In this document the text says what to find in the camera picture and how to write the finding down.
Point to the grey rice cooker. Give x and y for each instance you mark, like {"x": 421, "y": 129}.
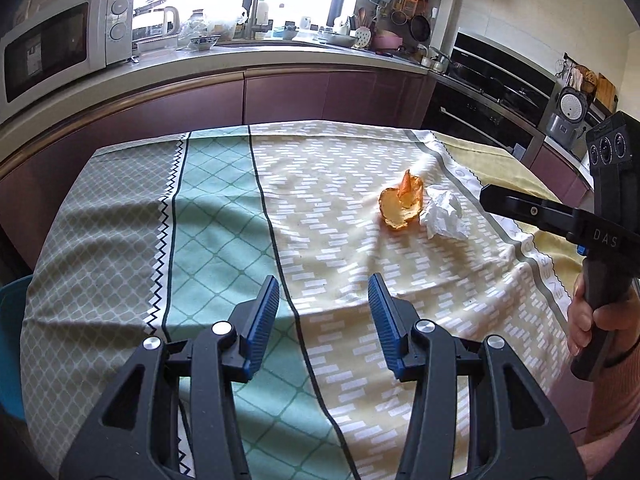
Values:
{"x": 567, "y": 120}

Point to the blue trash bin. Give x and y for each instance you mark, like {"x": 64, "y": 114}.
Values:
{"x": 12, "y": 308}

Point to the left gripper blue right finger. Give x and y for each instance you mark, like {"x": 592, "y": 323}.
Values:
{"x": 393, "y": 319}

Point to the glass electric kettle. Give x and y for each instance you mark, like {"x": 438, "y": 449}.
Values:
{"x": 154, "y": 19}

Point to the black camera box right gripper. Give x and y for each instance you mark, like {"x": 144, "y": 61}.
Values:
{"x": 613, "y": 149}

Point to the black built-in oven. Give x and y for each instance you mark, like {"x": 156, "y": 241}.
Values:
{"x": 490, "y": 94}

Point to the kitchen faucet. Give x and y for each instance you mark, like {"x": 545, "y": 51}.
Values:
{"x": 252, "y": 26}

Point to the white microwave oven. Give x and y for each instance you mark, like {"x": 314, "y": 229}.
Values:
{"x": 66, "y": 41}

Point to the small patterned bowl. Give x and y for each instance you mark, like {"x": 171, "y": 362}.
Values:
{"x": 203, "y": 43}

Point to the orange peel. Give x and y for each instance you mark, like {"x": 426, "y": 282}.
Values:
{"x": 401, "y": 205}

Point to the black hanging frying pan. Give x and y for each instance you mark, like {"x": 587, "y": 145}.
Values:
{"x": 420, "y": 28}

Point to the patterned tablecloth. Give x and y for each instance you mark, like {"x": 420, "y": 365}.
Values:
{"x": 164, "y": 237}

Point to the white soap bottle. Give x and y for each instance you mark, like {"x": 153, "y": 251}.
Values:
{"x": 262, "y": 13}

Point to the person's right hand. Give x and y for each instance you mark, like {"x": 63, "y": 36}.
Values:
{"x": 621, "y": 319}

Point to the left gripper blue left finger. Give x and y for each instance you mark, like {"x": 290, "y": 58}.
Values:
{"x": 252, "y": 321}

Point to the white tissue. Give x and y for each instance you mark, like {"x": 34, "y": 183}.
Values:
{"x": 442, "y": 214}

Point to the pink pot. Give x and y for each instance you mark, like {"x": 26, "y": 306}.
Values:
{"x": 385, "y": 40}

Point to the purple base cabinets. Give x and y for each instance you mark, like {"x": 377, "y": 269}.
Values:
{"x": 35, "y": 180}

